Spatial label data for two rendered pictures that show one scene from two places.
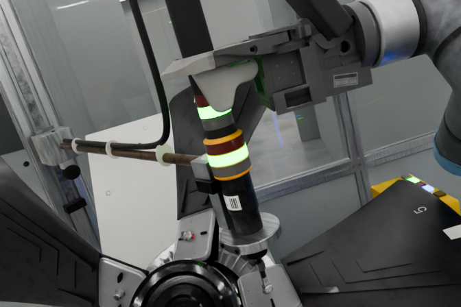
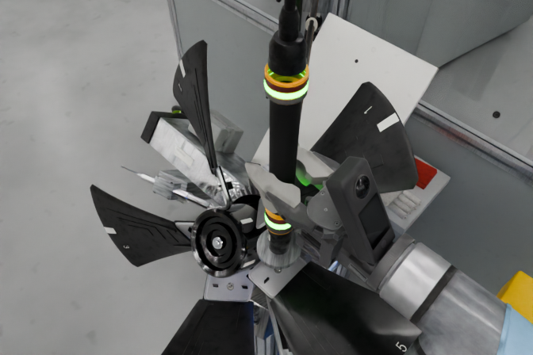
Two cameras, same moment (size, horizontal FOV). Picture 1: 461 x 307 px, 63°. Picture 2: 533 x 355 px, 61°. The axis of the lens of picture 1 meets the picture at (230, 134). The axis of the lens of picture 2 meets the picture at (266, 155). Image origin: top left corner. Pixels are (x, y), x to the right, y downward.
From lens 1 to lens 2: 0.51 m
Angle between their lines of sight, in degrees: 53
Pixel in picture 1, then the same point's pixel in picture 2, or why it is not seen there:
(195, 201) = not seen: hidden behind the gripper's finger
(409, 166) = not seen: outside the picture
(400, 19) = (397, 302)
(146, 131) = (371, 54)
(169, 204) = not seen: hidden behind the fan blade
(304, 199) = (520, 190)
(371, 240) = (350, 319)
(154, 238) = (306, 142)
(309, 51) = (327, 246)
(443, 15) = (432, 335)
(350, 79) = (360, 275)
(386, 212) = (387, 321)
